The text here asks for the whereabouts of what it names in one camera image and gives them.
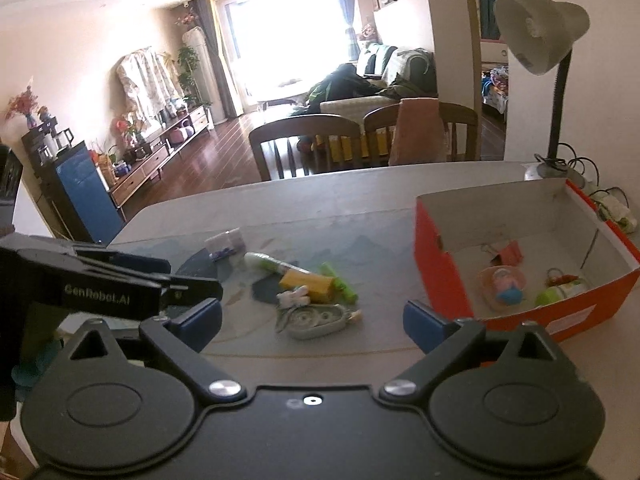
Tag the sofa with cushions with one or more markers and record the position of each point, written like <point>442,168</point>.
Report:
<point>400,67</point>

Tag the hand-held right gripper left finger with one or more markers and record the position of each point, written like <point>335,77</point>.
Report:
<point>197,322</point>

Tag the grey window curtain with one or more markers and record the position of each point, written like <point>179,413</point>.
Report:
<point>212,60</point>

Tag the orange pink bottle charm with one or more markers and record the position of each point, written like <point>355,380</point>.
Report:
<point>511,253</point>

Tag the black blue water dispenser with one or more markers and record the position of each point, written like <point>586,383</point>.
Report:
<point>82,195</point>

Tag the white desk lamp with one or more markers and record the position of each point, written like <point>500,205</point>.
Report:
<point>537,30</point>

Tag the vase with red flowers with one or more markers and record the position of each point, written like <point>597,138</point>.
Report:
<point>22,105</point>

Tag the orange cardboard box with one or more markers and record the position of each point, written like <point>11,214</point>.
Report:
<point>430,270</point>

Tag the white bunny plush charm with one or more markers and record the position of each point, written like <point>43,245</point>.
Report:
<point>294,296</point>

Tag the blue window curtain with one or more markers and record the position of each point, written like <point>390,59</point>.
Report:
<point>342,10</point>

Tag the small white plastic case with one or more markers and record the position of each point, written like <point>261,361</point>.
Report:
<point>225,242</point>

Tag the green marker pen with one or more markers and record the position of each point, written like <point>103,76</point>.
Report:
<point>342,282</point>

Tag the white green tube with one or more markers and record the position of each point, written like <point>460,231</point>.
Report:
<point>267,261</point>

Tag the glitter jar with green lid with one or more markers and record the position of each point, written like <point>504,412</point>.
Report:
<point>560,294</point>

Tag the dark clothes pile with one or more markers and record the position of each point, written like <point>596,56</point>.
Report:
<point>340,85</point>

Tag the white standing air conditioner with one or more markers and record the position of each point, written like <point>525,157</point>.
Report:
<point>200,65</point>

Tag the yellow rectangular box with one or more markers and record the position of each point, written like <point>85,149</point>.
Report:
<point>307,285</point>

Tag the small teal ball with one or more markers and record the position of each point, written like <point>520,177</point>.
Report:
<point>510,296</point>

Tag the pink towel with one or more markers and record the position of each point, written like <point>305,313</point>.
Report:
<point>416,130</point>

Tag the wooden tv cabinet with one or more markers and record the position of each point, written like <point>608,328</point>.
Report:
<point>150,165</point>

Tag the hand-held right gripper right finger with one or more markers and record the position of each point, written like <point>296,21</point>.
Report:
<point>425,324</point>

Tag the white green correction tape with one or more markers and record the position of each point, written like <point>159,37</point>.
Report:
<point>315,321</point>

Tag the dark wooden dining chair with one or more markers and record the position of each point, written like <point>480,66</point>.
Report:
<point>300,145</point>
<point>460,130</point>

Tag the green potted plant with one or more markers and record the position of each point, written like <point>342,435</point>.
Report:
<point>187,67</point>

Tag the small snow globe toy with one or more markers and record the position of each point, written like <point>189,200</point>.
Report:
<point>495,279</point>

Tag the white coffee table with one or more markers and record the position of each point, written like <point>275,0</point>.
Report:
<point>280,91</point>

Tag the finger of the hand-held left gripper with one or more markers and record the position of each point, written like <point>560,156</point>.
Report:
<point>125,259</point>
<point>195,290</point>

